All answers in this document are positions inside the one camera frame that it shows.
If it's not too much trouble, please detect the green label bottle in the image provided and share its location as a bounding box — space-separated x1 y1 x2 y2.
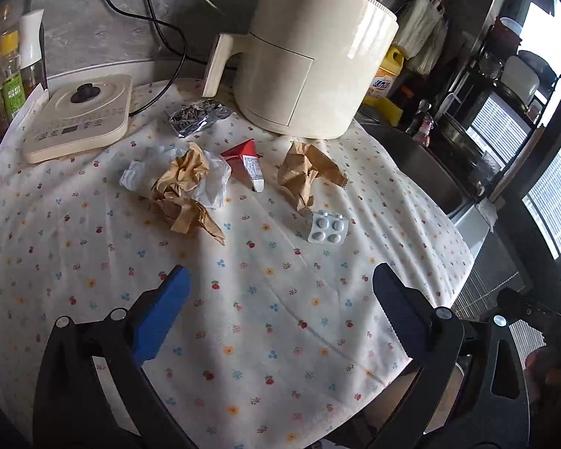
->
0 4 26 164

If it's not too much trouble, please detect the black dish rack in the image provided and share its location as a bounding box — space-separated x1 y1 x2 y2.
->
442 16 561 188

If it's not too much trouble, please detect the white floral tablecloth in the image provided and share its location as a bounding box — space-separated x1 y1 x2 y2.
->
0 77 475 449

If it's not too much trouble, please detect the hanging plastic bag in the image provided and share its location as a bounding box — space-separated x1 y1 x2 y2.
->
421 0 450 76
395 0 433 64

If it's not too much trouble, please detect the silver foil packet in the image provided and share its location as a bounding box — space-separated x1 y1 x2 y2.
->
169 101 232 138

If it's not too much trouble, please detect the silver pill blister pack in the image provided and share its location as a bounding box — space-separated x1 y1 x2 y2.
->
306 210 349 244

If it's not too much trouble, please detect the grey base cabinet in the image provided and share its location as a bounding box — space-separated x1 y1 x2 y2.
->
449 203 527 319

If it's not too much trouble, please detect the faucet with pink cover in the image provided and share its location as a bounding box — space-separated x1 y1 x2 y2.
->
404 100 438 143

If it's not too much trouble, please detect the white bowl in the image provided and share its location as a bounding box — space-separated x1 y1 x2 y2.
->
500 56 540 99

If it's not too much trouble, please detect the cream induction cooker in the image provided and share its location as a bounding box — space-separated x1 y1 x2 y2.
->
21 73 134 164

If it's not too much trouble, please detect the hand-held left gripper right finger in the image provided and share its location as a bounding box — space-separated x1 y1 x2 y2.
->
369 262 531 449

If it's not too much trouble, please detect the black window frame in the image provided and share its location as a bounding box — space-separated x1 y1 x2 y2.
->
491 0 561 323

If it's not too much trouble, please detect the steel sink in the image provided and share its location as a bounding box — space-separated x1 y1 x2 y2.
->
355 112 473 218

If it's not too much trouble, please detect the white spray bottle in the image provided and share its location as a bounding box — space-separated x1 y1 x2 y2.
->
19 9 46 99

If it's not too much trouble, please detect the white tissue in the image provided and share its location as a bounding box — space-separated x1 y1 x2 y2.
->
119 146 232 210

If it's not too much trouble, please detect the person's right hand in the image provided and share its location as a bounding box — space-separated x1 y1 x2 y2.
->
524 348 561 405

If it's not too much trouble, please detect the yellow detergent bottle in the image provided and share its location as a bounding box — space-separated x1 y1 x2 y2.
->
361 46 405 120

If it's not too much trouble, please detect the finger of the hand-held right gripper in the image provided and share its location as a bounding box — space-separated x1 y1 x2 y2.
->
496 287 549 327

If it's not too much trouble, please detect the red tube packet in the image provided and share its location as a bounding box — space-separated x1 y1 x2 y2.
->
221 139 266 192

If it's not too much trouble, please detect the black power cable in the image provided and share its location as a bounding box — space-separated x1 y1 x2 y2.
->
97 0 244 115

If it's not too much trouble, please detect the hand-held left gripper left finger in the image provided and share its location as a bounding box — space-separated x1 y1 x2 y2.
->
33 264 197 449

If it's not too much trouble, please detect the white dishcloth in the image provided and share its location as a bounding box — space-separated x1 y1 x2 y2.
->
474 199 499 227

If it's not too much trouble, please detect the cream air fryer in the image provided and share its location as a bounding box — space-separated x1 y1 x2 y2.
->
201 0 399 140

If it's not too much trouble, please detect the brown paper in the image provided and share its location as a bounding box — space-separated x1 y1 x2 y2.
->
277 141 347 217
150 143 226 245

